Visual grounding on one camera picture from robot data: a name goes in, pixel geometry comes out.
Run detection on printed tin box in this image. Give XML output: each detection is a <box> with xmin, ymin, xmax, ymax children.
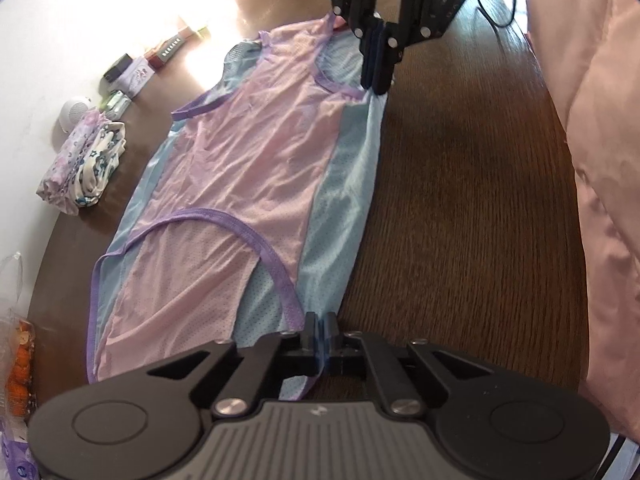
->
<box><xmin>121</xmin><ymin>57</ymin><xmax>154</xmax><ymax>99</ymax></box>

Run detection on black cable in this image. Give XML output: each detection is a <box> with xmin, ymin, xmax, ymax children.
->
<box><xmin>475</xmin><ymin>0</ymin><xmax>524</xmax><ymax>29</ymax></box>

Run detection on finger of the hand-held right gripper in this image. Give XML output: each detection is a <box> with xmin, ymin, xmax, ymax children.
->
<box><xmin>381</xmin><ymin>0</ymin><xmax>442</xmax><ymax>94</ymax></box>
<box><xmin>326</xmin><ymin>0</ymin><xmax>384</xmax><ymax>93</ymax></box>

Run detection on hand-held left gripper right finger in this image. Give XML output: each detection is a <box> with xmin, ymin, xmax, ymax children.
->
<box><xmin>320</xmin><ymin>312</ymin><xmax>493</xmax><ymax>417</ymax></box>

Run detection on white round speaker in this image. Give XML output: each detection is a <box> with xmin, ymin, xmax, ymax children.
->
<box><xmin>59</xmin><ymin>96</ymin><xmax>97</xmax><ymax>134</ymax></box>

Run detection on black power adapter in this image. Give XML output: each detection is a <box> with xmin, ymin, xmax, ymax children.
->
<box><xmin>103</xmin><ymin>54</ymin><xmax>132</xmax><ymax>84</ymax></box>

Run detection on folded purple floral cloth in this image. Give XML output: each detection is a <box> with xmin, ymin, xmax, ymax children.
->
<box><xmin>36</xmin><ymin>110</ymin><xmax>112</xmax><ymax>211</ymax></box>

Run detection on blue white striped cloth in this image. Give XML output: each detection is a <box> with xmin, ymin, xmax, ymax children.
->
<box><xmin>597</xmin><ymin>434</ymin><xmax>640</xmax><ymax>480</ymax></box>

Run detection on clear box of oranges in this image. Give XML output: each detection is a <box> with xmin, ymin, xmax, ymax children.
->
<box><xmin>4</xmin><ymin>317</ymin><xmax>39</xmax><ymax>417</ymax></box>

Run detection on person's pink clothing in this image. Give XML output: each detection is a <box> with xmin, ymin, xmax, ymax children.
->
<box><xmin>520</xmin><ymin>0</ymin><xmax>640</xmax><ymax>442</ymax></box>

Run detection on purple tissue box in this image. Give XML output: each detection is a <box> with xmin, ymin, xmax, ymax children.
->
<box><xmin>0</xmin><ymin>417</ymin><xmax>42</xmax><ymax>480</ymax></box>

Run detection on green and white packets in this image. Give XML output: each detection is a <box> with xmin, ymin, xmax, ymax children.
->
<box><xmin>97</xmin><ymin>90</ymin><xmax>132</xmax><ymax>119</ymax></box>

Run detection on red box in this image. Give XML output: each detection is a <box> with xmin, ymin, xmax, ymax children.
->
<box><xmin>145</xmin><ymin>35</ymin><xmax>184</xmax><ymax>69</ymax></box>

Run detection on pink and blue mesh garment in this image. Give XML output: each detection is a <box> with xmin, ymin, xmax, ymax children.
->
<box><xmin>86</xmin><ymin>14</ymin><xmax>396</xmax><ymax>401</ymax></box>

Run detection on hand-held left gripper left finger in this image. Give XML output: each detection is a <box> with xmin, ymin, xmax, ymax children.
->
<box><xmin>147</xmin><ymin>311</ymin><xmax>321</xmax><ymax>418</ymax></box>

